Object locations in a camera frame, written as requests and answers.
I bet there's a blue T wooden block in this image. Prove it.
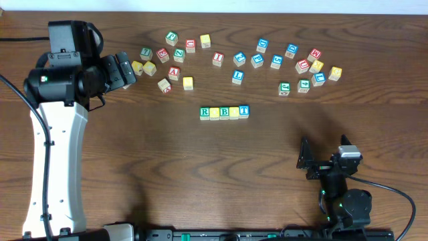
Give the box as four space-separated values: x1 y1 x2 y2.
239 105 250 119

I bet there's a yellow O block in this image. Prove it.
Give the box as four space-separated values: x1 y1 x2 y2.
229 106 239 120
209 107 220 121

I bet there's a green B wooden block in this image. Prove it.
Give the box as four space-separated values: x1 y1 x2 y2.
219 106 229 120

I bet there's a green R wooden block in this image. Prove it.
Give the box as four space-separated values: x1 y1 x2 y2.
199 107 210 121

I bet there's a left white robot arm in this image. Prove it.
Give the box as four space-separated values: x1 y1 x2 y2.
22 21 136 240

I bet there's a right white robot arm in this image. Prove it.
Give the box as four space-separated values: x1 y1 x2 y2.
296 135 372 238

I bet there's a yellow wooden block left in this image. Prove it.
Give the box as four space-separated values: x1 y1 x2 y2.
131 61 144 76

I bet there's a yellow C wooden block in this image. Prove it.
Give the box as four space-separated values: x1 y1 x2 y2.
143 61 157 76

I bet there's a green 7 wooden block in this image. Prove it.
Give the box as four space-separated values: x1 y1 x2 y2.
140 47 153 61

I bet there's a red E wooden block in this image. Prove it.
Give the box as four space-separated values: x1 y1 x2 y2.
156 48 170 64

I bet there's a tilted red A block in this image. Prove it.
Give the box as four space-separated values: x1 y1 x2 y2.
158 78 172 94

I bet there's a red A block upright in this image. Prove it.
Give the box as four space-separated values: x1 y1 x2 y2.
168 66 181 81

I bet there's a green J block back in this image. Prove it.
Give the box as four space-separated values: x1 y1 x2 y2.
165 31 179 46

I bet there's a green j block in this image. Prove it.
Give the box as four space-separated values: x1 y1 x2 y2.
278 82 291 96
165 31 179 46

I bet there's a green Z wooden block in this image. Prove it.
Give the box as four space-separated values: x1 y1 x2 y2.
173 48 185 63

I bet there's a blue L block right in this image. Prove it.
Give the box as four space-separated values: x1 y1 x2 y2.
311 72 326 86

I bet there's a blue l block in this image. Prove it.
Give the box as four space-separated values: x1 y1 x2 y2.
311 72 326 86
232 70 245 85

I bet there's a yellow G wooden block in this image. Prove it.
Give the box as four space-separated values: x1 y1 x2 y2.
328 66 342 81

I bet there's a green 4 wooden block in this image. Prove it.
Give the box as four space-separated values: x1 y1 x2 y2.
298 79 311 93

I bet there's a yellow 8 wooden block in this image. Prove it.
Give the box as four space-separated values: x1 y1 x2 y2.
183 76 194 90

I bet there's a green J block front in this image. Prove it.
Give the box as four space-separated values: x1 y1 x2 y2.
278 82 291 96

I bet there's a red U block back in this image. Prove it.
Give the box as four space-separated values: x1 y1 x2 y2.
185 39 196 53

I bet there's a red u block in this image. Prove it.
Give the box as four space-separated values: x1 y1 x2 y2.
185 39 196 53
295 59 310 74

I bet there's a yellow K wooden block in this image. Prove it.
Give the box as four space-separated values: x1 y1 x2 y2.
309 60 324 74

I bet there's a red U block right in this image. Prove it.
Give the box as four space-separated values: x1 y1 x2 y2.
295 59 310 74

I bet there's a red M wooden block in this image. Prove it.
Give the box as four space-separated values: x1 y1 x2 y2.
307 48 322 62

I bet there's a yellow block back row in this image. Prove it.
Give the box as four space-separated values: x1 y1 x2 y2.
200 34 211 48

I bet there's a blue 5 wooden block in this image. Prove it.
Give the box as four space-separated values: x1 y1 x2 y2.
270 54 284 70

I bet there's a red I wooden block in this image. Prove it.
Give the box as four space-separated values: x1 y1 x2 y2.
212 52 225 67

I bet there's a blue L block centre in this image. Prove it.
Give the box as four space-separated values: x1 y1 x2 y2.
232 70 245 85

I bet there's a blue D block right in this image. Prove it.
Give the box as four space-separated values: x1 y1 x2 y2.
285 44 298 59

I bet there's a blue d block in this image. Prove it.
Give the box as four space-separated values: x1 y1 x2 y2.
285 44 298 59
256 38 269 53

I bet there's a blue P wooden block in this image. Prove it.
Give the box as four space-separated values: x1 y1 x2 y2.
251 54 264 68

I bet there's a blue 2 wooden block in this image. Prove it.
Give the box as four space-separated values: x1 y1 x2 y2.
233 52 246 67

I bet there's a blue D block left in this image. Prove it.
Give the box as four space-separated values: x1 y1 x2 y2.
256 38 269 53

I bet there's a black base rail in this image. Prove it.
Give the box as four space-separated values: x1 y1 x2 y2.
134 227 395 241

